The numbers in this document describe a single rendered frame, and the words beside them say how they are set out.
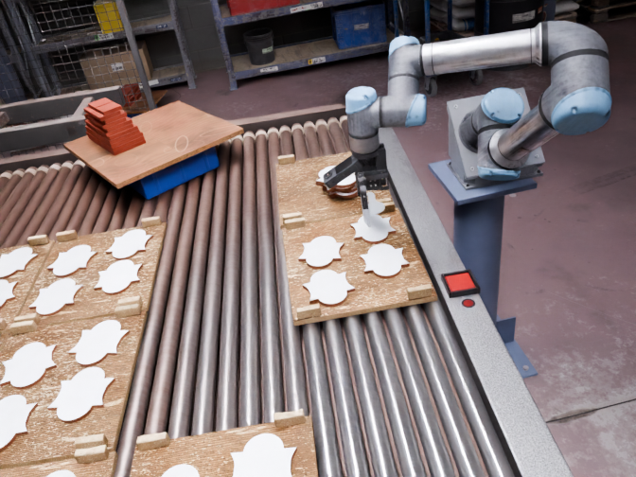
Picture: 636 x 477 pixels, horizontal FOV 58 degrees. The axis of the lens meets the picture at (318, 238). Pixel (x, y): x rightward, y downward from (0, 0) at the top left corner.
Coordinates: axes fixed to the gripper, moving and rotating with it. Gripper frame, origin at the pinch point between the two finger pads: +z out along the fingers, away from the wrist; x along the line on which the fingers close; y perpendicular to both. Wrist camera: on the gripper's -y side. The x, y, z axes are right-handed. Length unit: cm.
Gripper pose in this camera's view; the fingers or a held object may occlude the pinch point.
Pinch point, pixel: (362, 212)
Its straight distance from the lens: 158.5
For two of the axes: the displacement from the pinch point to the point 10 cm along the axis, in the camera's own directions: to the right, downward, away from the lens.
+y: 9.9, -1.4, -0.2
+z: 1.3, 7.9, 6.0
